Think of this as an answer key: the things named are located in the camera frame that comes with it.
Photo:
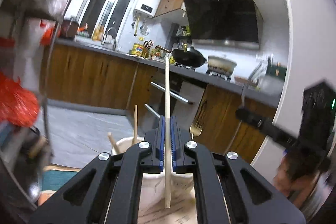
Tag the printed patterned table mat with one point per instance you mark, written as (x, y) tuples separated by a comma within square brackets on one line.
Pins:
[(123, 205)]

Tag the dark rice cooker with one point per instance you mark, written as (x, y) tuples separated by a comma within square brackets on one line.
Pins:
[(69, 28)]

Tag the gold metal fork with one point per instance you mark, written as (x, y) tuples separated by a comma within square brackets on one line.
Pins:
[(196, 129)]

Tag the white gas water heater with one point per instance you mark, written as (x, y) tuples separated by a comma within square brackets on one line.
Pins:
[(147, 7)]

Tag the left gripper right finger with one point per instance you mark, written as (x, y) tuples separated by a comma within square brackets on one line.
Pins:
[(227, 189)]

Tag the black wok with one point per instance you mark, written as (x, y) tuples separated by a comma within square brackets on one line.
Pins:
[(189, 57)]

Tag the red plastic bag hanging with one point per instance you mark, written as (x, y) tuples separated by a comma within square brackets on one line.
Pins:
[(48, 28)]

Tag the wooden base cabinets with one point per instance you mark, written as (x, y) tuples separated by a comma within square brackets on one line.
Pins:
[(91, 78)]

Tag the white ceramic casserole pot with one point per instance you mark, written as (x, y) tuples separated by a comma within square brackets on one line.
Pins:
[(221, 65)]

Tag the wooden chopstick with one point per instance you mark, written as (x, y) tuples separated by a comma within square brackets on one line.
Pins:
[(113, 143), (167, 152), (135, 133)]

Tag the white ceramic double utensil holder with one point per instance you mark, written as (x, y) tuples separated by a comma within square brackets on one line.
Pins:
[(153, 188)]

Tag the built-in steel oven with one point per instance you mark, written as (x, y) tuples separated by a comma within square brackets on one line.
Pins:
[(185, 97)]

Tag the stainless steel shelving rack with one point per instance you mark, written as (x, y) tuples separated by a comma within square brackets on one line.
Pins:
[(26, 152)]

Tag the grey countertop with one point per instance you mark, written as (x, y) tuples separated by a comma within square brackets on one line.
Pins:
[(272, 101)]

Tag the kitchen window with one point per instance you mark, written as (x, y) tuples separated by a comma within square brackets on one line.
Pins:
[(101, 15)]

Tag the red plastic bag lower shelf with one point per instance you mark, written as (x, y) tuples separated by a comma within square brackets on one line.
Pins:
[(19, 106)]

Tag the person right hand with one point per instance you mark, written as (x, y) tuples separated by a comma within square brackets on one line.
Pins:
[(296, 178)]

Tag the black range hood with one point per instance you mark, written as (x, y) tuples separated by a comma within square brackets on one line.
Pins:
[(230, 23)]

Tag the yellow tin can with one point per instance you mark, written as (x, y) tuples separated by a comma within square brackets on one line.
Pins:
[(137, 49)]

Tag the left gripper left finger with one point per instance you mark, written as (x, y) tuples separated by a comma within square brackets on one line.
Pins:
[(84, 198)]

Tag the chrome sink faucet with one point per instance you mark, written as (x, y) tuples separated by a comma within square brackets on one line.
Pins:
[(109, 39)]

